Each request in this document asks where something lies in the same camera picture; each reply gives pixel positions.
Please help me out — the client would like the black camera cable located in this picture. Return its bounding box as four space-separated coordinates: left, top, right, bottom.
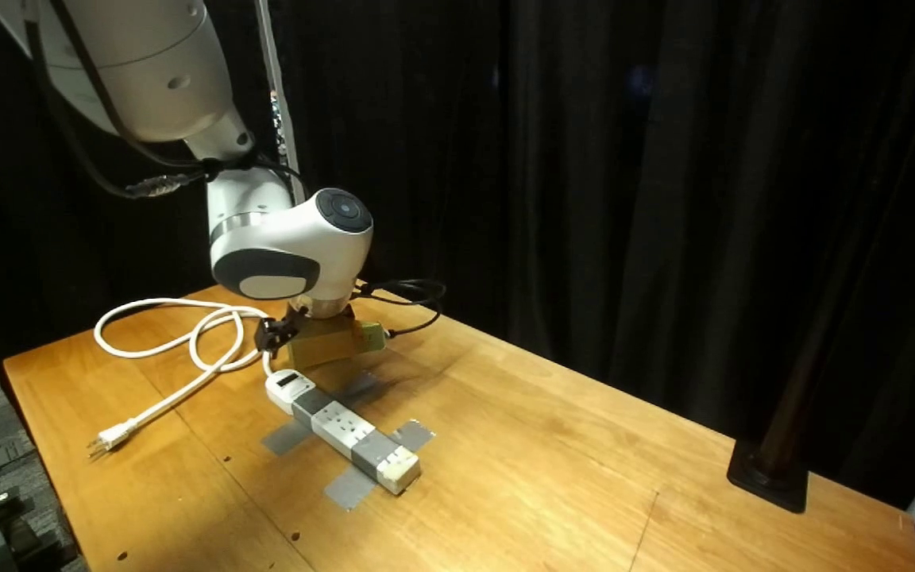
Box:
356 277 451 339

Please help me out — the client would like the white power strip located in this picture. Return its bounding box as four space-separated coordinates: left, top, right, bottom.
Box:
263 369 422 495

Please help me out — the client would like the grey tape strip far end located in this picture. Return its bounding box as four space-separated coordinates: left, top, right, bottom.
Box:
327 420 435 507

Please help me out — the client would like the grey tape strip near switch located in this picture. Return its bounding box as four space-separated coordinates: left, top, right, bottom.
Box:
262 369 385 460

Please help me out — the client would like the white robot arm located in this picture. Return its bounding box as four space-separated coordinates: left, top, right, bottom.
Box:
0 0 375 342

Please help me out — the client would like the black clamp on table edge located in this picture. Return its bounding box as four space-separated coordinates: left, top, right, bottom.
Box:
729 436 806 516

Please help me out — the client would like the silver vertical pole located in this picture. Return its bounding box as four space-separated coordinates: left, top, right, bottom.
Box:
254 0 308 206

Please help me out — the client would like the black curtain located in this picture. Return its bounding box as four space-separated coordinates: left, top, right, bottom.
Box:
105 0 915 501

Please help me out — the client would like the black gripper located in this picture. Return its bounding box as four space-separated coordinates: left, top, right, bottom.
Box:
254 307 308 357

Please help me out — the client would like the wrist camera orange block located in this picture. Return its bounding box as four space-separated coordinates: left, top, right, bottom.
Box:
288 316 387 369

